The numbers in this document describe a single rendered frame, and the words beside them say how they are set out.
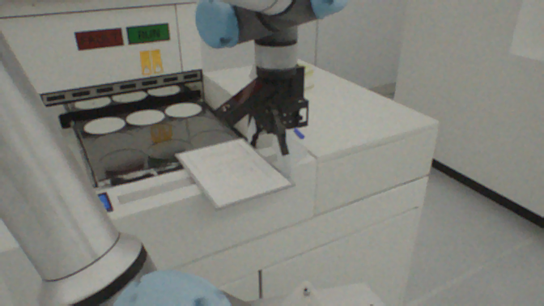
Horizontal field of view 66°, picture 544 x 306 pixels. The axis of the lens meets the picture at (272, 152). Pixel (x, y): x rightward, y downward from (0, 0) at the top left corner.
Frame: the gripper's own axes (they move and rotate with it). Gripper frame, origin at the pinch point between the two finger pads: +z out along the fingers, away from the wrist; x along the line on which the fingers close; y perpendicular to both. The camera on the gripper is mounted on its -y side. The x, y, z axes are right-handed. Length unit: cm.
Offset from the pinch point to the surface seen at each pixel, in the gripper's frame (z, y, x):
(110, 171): 4.5, -26.3, 21.8
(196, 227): 5.1, -16.8, -4.7
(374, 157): 2.3, 24.2, -4.6
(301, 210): 9.7, 5.6, -4.7
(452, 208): 94, 145, 52
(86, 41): -15, -22, 57
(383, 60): 61, 231, 206
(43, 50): -14, -33, 58
